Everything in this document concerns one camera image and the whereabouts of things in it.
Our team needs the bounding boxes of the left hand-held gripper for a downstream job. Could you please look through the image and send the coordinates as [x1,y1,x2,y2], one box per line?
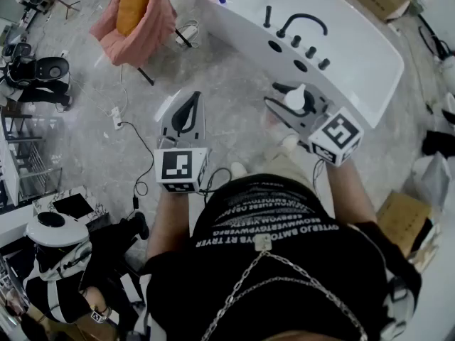
[154,90,211,194]

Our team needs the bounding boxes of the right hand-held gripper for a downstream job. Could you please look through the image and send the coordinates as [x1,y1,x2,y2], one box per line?
[264,81,365,167]

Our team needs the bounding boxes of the white bathtub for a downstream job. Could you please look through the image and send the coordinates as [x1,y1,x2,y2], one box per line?
[194,0,405,129]

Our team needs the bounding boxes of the person's left forearm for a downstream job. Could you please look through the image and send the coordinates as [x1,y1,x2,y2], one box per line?
[146,188,200,259]

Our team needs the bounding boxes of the person's right forearm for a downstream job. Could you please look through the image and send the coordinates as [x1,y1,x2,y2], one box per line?
[325,160,378,227]

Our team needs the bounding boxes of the person's beige trousers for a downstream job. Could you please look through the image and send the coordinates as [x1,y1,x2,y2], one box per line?
[245,133,321,191]

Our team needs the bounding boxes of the person's left white shoe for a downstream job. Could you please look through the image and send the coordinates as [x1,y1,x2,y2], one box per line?
[230,161,248,179]

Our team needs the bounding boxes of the white power strip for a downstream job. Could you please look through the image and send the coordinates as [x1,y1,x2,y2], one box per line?
[110,107,124,131]

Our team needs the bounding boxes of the black curved faucet spout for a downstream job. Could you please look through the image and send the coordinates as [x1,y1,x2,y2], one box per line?
[276,13,328,38]

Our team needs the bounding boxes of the pink padded lounge chair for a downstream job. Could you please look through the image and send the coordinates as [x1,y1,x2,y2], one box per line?
[88,0,178,87]

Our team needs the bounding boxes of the orange cushion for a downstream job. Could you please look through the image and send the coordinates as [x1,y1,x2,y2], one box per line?
[116,0,156,37]

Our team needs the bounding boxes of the black shell backpack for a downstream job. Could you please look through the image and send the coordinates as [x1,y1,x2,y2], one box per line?
[35,55,70,82]
[422,129,455,158]

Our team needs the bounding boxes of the black tablet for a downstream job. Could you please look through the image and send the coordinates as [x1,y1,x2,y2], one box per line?
[52,193,95,220]

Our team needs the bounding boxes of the white plastic bag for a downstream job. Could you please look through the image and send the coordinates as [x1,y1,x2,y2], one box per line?
[412,153,452,209]

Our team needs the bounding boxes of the white shell backpack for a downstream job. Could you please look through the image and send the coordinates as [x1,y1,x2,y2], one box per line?
[23,210,90,248]

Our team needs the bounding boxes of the person's black printed t-shirt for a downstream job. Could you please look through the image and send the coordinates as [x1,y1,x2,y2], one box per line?
[145,174,422,341]

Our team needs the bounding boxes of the black power cable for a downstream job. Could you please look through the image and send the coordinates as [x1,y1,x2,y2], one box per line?
[117,120,149,209]

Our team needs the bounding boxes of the white power adapter with cable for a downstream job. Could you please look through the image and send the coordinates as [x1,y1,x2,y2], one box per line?
[176,19,200,48]

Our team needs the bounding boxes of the silver chain necklace with pendant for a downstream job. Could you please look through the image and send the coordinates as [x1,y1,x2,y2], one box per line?
[200,234,369,341]

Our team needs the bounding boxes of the white power cable with plug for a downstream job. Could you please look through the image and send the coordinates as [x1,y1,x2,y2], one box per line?
[62,50,129,117]

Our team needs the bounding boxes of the black coiled cable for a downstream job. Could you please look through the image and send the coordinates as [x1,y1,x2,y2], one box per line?
[417,12,452,62]

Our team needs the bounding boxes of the metal wire rack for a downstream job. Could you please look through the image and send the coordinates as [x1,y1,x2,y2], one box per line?
[1,114,63,205]

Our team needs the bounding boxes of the person's white harness strap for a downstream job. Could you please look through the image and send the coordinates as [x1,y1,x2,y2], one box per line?
[382,268,417,339]

